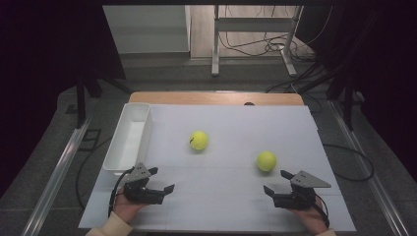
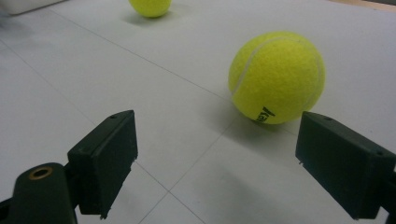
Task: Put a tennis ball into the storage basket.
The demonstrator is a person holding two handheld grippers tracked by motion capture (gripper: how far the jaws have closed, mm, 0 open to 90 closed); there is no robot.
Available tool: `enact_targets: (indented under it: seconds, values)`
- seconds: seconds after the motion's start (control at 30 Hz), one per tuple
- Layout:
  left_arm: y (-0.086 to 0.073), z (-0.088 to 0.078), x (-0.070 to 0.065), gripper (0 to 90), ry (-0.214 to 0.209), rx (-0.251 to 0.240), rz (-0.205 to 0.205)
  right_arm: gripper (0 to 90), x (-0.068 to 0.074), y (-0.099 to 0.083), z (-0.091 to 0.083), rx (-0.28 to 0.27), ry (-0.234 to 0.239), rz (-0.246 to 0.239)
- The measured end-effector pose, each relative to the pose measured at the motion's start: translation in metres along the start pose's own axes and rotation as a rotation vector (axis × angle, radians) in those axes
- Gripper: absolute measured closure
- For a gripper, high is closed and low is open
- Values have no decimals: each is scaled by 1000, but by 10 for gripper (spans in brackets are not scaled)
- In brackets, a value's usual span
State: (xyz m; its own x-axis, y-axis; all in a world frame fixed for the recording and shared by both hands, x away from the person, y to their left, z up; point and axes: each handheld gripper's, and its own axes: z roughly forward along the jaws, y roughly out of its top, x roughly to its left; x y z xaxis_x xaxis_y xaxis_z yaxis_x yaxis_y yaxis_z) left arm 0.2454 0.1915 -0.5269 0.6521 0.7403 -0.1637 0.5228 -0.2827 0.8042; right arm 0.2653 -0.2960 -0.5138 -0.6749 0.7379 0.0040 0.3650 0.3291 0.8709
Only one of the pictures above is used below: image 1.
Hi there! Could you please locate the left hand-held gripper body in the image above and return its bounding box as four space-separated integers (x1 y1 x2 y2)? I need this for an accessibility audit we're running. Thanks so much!
122 162 165 206

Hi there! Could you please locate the plain yellow tennis ball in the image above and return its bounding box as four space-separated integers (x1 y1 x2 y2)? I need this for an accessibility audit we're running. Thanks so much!
256 150 278 173

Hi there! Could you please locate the white plastic bin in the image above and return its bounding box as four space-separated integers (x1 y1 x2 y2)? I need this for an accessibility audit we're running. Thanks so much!
102 102 154 177

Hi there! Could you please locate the tangle of thin floor cables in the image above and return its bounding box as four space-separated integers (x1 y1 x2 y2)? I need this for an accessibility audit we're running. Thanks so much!
217 4 334 62

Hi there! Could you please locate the right hand-held gripper cable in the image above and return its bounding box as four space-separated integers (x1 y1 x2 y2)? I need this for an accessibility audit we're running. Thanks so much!
314 193 330 229

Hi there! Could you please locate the black stand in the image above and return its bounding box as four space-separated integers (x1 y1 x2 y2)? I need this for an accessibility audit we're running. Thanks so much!
296 62 366 132
67 74 133 130

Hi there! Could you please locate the white metal desk frame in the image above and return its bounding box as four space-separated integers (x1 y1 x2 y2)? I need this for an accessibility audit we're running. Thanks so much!
210 4 305 79

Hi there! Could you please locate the person's right hand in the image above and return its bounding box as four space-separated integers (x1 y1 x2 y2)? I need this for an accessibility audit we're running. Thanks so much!
289 198 329 236

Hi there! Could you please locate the looped black floor cable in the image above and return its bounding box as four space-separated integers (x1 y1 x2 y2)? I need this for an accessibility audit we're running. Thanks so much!
322 143 376 183

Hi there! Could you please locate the white cabinet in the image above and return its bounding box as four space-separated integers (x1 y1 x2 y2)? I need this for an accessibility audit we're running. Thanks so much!
102 4 192 55

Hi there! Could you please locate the person's left hand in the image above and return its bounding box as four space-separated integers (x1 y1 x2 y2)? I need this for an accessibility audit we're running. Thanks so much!
112 188 149 224

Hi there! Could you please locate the white table mat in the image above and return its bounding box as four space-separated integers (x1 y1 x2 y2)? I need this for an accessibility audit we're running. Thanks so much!
78 103 357 233

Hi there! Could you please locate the thick black cable bundle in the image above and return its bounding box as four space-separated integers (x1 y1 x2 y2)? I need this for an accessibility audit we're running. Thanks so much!
265 61 328 114

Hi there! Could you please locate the curved black floor cable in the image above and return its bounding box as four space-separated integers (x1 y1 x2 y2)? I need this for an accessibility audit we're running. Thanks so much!
75 136 114 210

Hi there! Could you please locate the hand-held gripper cable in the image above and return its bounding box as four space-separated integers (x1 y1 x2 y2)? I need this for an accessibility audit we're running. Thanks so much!
107 166 136 218
314 193 330 229

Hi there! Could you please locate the dark curtain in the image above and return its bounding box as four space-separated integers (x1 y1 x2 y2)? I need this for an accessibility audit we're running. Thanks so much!
296 0 417 185
0 0 127 200

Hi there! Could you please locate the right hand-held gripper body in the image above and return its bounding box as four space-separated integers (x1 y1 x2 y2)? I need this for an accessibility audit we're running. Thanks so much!
272 170 332 211

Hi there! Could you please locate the left hand-held gripper cable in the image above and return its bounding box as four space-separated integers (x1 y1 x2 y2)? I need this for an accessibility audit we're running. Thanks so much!
107 166 136 218

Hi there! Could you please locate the tennis ball with black mark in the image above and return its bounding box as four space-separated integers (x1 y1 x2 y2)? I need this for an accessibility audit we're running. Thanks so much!
189 130 209 151

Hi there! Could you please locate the aluminium floor rail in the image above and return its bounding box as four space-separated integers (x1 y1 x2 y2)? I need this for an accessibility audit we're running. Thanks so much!
327 99 411 236
20 115 93 236

